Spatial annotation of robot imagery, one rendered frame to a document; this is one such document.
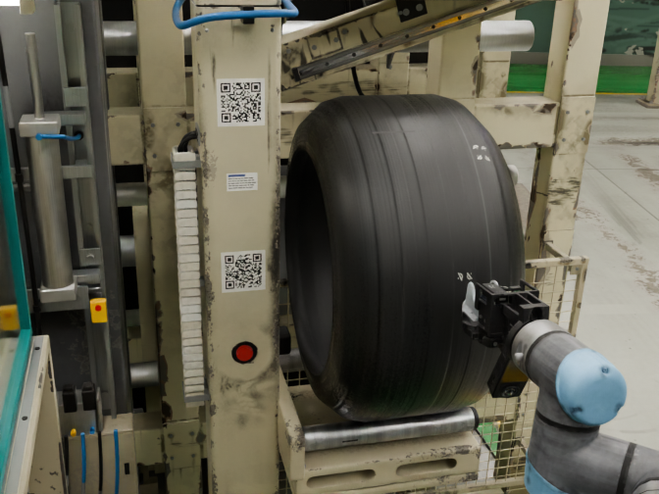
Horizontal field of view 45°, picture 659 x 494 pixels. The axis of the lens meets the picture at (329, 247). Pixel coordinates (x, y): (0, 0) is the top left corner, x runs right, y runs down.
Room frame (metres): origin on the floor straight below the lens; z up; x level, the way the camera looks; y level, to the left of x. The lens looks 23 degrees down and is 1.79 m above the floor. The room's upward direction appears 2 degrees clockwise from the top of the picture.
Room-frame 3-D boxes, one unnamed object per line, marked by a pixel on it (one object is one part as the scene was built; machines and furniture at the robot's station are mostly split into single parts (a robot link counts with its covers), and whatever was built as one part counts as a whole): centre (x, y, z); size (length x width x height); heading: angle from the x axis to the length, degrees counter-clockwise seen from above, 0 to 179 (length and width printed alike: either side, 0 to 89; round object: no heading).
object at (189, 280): (1.25, 0.24, 1.19); 0.05 x 0.04 x 0.48; 14
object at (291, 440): (1.34, 0.09, 0.90); 0.40 x 0.03 x 0.10; 14
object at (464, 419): (1.25, -0.12, 0.90); 0.35 x 0.05 x 0.05; 104
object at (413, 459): (1.25, -0.12, 0.83); 0.36 x 0.09 x 0.06; 104
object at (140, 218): (2.08, 0.52, 0.61); 0.33 x 0.06 x 0.86; 14
